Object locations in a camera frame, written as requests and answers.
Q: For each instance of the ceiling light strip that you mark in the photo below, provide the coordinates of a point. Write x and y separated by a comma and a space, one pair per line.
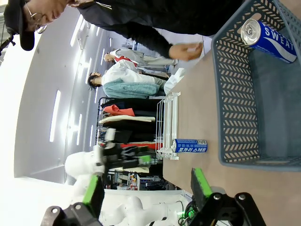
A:
55, 115
77, 30

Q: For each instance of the cluttered background shelf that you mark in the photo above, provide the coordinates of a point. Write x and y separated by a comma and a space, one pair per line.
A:
141, 181

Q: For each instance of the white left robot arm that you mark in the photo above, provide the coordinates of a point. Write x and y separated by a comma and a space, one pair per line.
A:
80, 164

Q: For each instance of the white cloth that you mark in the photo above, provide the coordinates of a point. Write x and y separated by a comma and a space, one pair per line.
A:
174, 80

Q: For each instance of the cream garment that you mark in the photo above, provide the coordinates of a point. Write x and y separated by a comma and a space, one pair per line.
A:
127, 119

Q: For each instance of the rack of dark clothes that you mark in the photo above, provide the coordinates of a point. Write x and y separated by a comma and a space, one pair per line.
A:
131, 131

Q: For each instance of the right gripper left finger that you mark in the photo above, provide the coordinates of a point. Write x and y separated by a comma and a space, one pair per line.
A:
94, 195

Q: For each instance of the person's right hand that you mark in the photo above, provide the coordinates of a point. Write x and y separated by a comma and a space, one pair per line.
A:
185, 51

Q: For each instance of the person's right forearm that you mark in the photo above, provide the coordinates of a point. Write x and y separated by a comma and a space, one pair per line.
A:
148, 37

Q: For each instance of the blue Pocari Sweat can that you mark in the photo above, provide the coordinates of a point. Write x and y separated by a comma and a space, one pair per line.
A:
190, 146
272, 40

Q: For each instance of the orange garment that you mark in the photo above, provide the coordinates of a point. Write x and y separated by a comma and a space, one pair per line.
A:
117, 110

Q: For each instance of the blue-grey plastic basket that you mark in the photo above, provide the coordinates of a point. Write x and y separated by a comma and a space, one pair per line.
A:
235, 106

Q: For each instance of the person in black jacket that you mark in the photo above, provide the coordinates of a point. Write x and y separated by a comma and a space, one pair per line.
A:
164, 14

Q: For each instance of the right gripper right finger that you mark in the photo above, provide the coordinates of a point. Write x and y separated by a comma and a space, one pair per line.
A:
200, 186

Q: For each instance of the white can dispenser rack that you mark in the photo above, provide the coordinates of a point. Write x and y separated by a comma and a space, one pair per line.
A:
170, 122

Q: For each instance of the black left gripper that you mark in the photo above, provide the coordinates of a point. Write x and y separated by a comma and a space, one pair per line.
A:
117, 156

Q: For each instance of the dark-haired mannequin in white shirt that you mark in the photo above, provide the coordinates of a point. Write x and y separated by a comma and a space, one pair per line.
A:
127, 80

